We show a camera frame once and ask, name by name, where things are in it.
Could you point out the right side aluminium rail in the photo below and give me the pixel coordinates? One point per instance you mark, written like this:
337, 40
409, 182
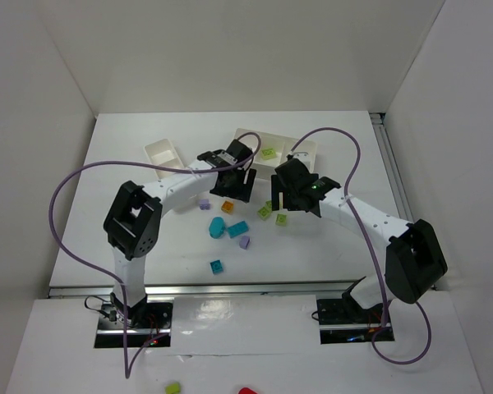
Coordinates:
391, 166

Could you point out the green 2x2 lego brick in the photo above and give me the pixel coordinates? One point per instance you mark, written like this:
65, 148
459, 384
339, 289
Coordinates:
281, 220
264, 213

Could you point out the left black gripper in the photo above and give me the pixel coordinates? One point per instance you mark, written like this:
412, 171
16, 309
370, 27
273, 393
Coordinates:
236, 191

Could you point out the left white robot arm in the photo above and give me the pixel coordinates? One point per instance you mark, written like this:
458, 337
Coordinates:
133, 221

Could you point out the green lego on front edge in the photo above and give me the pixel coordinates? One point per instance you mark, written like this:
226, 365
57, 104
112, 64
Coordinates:
173, 388

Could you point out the right white divided tray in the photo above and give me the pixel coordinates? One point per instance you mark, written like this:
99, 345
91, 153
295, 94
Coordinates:
283, 146

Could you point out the aluminium rail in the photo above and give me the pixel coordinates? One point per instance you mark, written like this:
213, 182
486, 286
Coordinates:
391, 166
219, 289

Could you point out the green 2x2 lego brick middle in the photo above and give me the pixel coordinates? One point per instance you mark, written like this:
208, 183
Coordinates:
281, 220

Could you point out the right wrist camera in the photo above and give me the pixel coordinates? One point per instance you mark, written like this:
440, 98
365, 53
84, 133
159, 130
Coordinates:
302, 156

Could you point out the turquoise round lego piece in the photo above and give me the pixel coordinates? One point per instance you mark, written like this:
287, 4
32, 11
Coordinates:
217, 227

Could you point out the purple lego brick lower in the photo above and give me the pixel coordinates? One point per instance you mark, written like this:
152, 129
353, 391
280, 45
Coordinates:
244, 242

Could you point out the red object on front edge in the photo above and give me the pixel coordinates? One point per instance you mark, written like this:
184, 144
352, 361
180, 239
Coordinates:
246, 390

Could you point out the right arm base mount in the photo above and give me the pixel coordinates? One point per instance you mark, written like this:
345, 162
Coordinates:
343, 320

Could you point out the blue 2x4 lego brick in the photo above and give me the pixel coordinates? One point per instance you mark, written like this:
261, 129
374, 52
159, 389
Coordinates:
237, 229

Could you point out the turquoise 2x2 lego brick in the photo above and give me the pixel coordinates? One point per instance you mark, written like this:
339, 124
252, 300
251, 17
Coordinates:
216, 267

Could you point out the left white divided tray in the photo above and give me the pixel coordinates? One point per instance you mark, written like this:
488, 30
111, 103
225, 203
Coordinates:
162, 153

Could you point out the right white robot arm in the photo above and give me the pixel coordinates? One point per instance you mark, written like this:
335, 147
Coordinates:
408, 254

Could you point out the green 2x2 lego brick left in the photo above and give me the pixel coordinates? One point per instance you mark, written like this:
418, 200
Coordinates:
264, 213

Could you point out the small purple lego brick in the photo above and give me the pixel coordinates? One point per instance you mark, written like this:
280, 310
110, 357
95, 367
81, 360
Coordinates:
204, 204

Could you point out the white divided tray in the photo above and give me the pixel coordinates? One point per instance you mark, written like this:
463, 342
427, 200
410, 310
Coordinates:
283, 146
162, 153

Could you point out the orange 2x2 lego brick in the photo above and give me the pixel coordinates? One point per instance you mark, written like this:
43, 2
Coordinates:
227, 207

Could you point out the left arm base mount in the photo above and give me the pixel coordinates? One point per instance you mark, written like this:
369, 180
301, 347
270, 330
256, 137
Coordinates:
155, 324

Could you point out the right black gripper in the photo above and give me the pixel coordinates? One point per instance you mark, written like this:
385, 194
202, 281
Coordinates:
283, 197

